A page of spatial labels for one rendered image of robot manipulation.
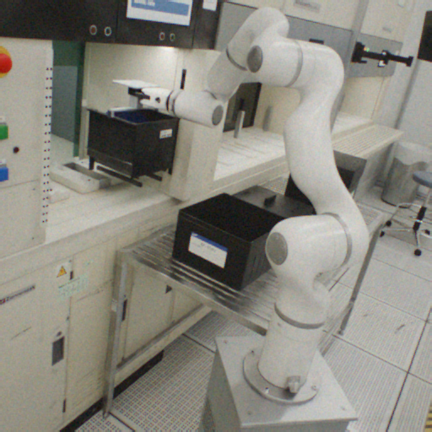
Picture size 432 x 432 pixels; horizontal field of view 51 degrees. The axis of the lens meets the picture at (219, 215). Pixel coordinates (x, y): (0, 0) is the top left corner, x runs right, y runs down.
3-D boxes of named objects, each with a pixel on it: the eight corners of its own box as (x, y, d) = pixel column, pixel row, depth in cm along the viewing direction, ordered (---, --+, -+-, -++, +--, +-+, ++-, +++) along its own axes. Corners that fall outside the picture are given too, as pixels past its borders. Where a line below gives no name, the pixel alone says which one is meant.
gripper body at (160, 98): (164, 116, 139) (137, 106, 144) (185, 113, 147) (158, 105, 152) (168, 90, 136) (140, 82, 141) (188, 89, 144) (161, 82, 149)
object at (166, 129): (126, 191, 146) (136, 91, 134) (82, 172, 155) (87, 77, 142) (173, 177, 166) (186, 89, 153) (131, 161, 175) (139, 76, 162)
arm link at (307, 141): (288, 275, 99) (342, 266, 107) (327, 274, 89) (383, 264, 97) (259, 51, 102) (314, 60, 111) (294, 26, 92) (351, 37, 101)
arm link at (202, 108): (191, 84, 141) (172, 98, 135) (226, 94, 135) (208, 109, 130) (193, 108, 147) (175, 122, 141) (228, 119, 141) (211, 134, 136)
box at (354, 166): (337, 224, 205) (354, 171, 195) (279, 202, 216) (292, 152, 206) (352, 207, 229) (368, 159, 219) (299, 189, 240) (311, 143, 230)
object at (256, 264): (170, 256, 153) (176, 209, 146) (215, 233, 175) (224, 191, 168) (239, 293, 140) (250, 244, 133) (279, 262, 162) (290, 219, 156)
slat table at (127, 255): (226, 511, 155) (278, 335, 125) (99, 416, 181) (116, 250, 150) (343, 333, 261) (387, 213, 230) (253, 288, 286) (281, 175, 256)
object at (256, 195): (279, 250, 172) (287, 218, 167) (215, 220, 185) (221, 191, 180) (310, 228, 195) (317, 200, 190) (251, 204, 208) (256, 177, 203)
